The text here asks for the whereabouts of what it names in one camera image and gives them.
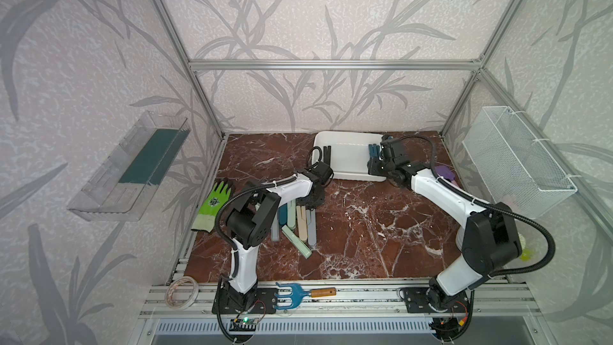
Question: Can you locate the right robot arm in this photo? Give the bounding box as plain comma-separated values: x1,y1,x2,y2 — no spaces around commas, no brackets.
367,135,556,312

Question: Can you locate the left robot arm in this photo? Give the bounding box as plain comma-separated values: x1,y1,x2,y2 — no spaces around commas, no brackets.
214,161,334,311

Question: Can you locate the white rectangular storage box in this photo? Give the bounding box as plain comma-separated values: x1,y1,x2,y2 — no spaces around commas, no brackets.
314,131,386,182

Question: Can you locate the grey-blue pruning pliers right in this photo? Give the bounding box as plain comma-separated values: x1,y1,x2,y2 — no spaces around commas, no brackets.
306,209,317,248

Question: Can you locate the mint pruning pliers upright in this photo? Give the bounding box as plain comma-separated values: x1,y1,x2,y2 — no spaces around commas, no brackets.
287,201,297,230

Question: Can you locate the grey pruning pliers left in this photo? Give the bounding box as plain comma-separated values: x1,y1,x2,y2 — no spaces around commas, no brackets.
271,220,280,242

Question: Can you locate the mint pruning pliers diagonal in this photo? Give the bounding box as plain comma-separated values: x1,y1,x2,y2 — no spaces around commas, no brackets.
281,225,312,259

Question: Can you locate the purple pink silicone spatula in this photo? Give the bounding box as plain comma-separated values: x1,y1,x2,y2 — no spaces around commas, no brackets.
434,165,460,188

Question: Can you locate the blue garden hand fork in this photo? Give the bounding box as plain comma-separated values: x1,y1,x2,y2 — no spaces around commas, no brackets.
275,283,337,311

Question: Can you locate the green gardening glove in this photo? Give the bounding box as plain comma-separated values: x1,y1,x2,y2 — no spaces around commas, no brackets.
191,178,235,233

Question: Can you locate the potted artificial flower plant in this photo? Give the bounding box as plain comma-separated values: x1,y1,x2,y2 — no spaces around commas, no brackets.
519,233,533,263

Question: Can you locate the white wire mesh basket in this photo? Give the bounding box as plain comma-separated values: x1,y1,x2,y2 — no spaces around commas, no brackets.
463,105,577,220

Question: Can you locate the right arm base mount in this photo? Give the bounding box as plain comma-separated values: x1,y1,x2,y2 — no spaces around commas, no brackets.
398,287,471,314

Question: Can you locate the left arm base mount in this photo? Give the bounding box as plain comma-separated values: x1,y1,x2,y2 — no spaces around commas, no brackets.
212,287,278,315

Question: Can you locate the clear plastic wall shelf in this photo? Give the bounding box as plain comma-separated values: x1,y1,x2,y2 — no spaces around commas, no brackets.
67,111,191,222

